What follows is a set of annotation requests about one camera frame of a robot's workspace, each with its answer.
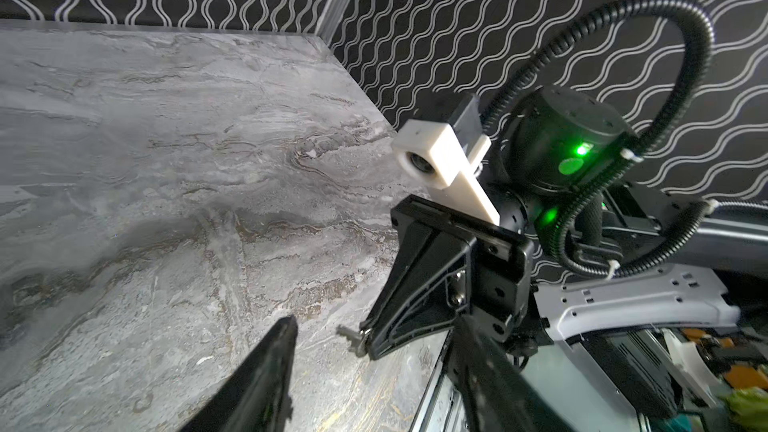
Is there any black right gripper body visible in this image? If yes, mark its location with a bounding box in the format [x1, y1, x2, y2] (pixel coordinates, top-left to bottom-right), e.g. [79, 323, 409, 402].
[391, 195, 533, 342]

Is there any aluminium linear rail base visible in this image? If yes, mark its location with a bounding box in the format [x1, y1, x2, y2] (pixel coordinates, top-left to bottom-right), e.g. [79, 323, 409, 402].
[410, 332, 469, 432]

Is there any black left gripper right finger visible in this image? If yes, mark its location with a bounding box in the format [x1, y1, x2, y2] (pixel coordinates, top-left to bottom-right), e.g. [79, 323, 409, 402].
[448, 316, 573, 432]

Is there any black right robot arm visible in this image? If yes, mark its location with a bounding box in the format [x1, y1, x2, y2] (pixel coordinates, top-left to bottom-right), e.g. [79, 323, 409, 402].
[338, 0, 767, 431]

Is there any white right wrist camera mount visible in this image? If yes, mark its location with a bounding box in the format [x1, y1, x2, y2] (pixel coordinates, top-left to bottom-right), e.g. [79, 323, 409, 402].
[392, 90, 500, 225]

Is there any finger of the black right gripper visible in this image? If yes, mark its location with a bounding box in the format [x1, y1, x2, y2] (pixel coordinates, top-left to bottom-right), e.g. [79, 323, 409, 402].
[360, 227, 471, 360]

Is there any small silver key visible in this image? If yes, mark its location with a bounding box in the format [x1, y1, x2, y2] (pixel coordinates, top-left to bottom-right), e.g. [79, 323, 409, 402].
[336, 325, 370, 358]

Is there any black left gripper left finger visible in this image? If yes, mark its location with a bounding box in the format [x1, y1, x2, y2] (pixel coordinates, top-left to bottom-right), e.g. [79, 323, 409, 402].
[181, 315, 298, 431]

